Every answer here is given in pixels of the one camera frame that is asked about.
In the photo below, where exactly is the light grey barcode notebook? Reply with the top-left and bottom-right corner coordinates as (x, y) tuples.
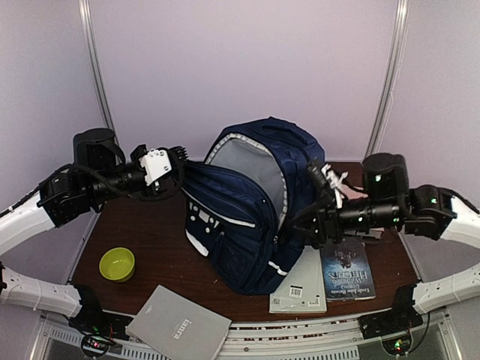
(268, 247), (327, 314)

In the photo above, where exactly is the navy blue student backpack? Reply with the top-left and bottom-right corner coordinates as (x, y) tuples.
(182, 117), (325, 295)

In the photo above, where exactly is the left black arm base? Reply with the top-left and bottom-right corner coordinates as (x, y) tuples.
(69, 285), (134, 341)

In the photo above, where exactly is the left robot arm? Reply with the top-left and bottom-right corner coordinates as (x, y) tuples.
(1, 127), (188, 333)

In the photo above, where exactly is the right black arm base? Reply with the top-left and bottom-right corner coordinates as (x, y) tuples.
(358, 284), (423, 340)

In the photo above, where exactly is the pink paperback book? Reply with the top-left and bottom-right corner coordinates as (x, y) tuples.
(341, 184), (368, 199)

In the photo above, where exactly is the dark Wuthering Heights book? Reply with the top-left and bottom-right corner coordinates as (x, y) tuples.
(320, 237), (377, 302)

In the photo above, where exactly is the lime green bowl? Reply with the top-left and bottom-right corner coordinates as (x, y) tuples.
(98, 247), (136, 283)

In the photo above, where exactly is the grey hardcover book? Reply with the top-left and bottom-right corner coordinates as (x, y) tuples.
(125, 285), (232, 359)

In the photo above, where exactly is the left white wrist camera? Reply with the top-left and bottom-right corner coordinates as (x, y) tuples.
(130, 144), (188, 186)

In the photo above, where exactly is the aluminium front rail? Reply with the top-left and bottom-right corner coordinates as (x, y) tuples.
(27, 310), (465, 359)

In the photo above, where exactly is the right aluminium frame post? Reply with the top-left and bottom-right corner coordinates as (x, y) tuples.
(364, 0), (410, 157)

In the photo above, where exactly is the aluminium frame post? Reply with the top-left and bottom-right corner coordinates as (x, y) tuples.
(78, 0), (115, 131)
(364, 0), (410, 157)

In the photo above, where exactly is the left aluminium frame post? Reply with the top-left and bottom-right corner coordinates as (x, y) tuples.
(78, 0), (115, 131)

